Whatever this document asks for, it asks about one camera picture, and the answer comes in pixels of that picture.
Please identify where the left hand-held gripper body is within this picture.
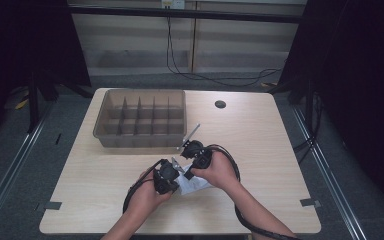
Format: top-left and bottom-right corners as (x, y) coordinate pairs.
(153, 157), (185, 196)

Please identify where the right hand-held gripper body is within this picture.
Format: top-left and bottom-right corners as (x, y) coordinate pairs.
(176, 123), (214, 171)

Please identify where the clear plastic divided bin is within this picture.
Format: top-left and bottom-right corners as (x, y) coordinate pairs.
(92, 88), (188, 149)

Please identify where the person's left hand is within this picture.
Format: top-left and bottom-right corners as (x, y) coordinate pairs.
(126, 169), (174, 218)

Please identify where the person's right hand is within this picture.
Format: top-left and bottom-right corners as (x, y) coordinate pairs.
(190, 151), (243, 193)

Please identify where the grey tape strip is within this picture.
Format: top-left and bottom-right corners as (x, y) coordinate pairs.
(299, 198), (322, 209)
(43, 201), (63, 211)

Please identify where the black horizontal bar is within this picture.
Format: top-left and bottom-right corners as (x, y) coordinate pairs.
(68, 4), (304, 24)

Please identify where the white power outlet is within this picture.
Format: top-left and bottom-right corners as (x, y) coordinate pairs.
(160, 0), (186, 10)

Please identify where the black metal stand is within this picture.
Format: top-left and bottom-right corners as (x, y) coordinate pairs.
(26, 71), (94, 134)

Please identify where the yellow floor object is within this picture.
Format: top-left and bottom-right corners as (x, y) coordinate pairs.
(14, 91), (30, 110)

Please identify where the dark curtain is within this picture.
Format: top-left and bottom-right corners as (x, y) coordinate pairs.
(0, 0), (93, 151)
(278, 0), (384, 221)

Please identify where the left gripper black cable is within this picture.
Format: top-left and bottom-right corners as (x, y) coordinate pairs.
(122, 158), (165, 214)

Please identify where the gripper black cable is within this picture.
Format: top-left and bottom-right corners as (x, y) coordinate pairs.
(207, 143), (302, 240)
(122, 158), (165, 214)

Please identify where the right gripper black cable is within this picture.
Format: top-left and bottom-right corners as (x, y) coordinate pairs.
(207, 143), (302, 240)

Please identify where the black wall cable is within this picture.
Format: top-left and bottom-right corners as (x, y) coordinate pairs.
(165, 16), (283, 88)

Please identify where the black floor cable bundle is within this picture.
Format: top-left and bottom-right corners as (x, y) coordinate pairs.
(292, 91), (325, 165)

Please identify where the metal floor rail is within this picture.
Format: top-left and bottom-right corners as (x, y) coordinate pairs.
(291, 104), (368, 240)
(0, 103), (53, 231)

